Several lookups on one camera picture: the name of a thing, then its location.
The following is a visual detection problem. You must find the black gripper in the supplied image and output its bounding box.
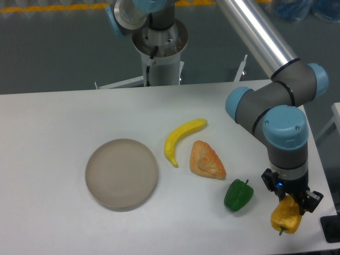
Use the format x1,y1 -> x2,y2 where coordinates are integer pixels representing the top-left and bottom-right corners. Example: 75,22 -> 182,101
261,168 -> 324,215

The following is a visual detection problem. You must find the yellow bell pepper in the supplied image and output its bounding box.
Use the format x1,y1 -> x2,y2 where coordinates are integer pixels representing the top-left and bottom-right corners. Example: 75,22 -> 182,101
270,195 -> 302,234

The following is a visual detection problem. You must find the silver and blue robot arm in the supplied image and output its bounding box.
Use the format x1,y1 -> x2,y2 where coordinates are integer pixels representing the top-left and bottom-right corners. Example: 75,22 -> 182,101
105,1 -> 329,214

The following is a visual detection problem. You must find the green bell pepper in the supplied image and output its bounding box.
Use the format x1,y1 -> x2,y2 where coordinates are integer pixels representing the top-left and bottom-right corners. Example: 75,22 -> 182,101
224,179 -> 254,212

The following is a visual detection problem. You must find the beige round plate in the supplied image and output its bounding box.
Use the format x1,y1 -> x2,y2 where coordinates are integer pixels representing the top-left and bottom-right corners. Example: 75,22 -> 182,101
85,139 -> 159,211

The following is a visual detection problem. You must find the black device at table edge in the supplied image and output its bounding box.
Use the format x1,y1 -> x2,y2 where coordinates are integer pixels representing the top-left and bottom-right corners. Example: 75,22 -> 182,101
320,215 -> 339,243

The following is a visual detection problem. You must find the triangular pastry bread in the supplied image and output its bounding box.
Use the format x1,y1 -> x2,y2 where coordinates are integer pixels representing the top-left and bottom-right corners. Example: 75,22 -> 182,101
189,140 -> 226,180

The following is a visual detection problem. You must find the yellow banana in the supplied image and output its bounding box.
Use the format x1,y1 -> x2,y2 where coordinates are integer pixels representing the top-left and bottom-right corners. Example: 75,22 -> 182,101
164,118 -> 208,168

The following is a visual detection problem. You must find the white frame at right edge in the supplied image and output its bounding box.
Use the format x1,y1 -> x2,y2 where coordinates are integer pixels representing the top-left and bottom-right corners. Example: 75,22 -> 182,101
314,102 -> 340,146

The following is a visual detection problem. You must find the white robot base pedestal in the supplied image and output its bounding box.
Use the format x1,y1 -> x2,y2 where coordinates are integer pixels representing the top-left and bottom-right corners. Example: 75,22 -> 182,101
132,19 -> 188,87

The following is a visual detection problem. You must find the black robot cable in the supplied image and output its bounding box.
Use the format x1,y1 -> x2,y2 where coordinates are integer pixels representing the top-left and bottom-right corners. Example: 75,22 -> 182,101
144,46 -> 159,87

